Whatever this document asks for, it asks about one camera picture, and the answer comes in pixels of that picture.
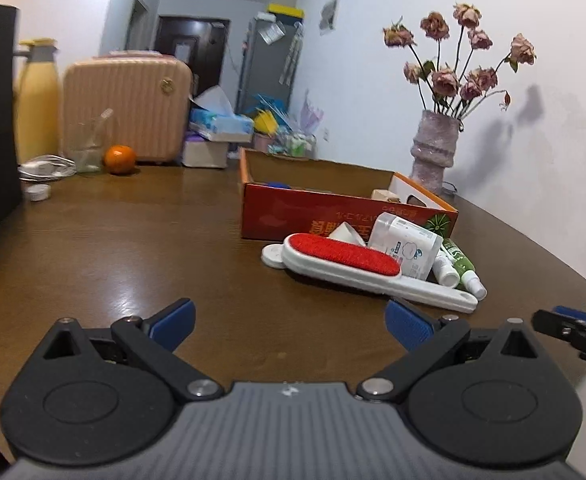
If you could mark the white storage box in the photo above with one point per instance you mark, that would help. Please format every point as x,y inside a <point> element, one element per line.
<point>205,152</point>

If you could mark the small white bottle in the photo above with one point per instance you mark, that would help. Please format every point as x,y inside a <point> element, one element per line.
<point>445,270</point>

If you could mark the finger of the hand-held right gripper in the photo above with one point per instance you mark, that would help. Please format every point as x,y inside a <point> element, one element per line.
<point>573,311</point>
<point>555,327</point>

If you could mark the small blue case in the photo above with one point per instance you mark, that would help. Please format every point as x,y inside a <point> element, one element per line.
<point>277,186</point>

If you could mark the small cream box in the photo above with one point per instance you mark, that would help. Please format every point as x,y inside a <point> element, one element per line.
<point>385,195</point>

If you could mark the white rectangular bottle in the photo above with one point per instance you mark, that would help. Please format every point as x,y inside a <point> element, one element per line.
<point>408,247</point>

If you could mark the hanging folded umbrella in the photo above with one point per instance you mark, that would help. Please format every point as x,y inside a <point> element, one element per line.
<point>290,60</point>

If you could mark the blue and yellow toy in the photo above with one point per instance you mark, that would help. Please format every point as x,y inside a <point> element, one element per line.
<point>267,120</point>

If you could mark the green spray bottle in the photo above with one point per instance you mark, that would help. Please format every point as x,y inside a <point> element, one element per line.
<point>460,262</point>

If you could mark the pink ribbed suitcase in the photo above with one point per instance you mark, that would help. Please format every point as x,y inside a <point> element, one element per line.
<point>133,105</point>

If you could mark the small white round cap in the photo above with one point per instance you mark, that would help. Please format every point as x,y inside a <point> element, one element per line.
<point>38,193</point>

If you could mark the grey side door frame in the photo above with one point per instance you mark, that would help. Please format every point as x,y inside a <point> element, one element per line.
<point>137,25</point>

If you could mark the orange fruit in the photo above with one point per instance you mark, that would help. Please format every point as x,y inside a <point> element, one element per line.
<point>120,159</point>

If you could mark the wall panel cover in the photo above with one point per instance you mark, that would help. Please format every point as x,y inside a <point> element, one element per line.
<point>329,16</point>

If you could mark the dried pink roses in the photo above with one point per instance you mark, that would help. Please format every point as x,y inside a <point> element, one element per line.
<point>445,82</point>

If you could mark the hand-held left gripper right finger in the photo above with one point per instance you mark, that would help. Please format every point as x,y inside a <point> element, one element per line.
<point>407,324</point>

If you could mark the grey refrigerator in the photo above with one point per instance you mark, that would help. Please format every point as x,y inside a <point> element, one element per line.
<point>265,70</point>

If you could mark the clear glass with straw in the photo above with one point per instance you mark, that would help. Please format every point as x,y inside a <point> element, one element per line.
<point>88,155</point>

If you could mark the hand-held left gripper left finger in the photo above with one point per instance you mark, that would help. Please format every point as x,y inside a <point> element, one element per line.
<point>174,321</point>

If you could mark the paper notice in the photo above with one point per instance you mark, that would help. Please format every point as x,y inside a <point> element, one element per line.
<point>183,51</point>

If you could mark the dark entrance door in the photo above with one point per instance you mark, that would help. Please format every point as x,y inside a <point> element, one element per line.
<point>205,55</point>

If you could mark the yellow thermos jug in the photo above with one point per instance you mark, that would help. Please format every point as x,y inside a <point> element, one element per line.
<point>35,105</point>

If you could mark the clear plastic bag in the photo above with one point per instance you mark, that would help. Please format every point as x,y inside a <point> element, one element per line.
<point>271,34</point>

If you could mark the red and white lint brush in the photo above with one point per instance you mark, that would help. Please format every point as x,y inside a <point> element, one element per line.
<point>345,255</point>

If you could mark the grey ceramic vase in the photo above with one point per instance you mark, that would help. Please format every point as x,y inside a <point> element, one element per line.
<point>433,150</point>

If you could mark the blue tissue box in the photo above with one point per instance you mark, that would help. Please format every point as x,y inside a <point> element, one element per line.
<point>223,122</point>

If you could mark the white packet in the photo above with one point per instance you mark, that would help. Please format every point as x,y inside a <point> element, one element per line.
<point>347,235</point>

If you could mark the yellow box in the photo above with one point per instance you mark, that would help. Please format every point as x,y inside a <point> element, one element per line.
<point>285,11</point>

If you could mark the white round lid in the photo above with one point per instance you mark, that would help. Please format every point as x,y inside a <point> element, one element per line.
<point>272,256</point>

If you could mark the orange cardboard box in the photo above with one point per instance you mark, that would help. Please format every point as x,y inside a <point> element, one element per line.
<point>293,215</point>

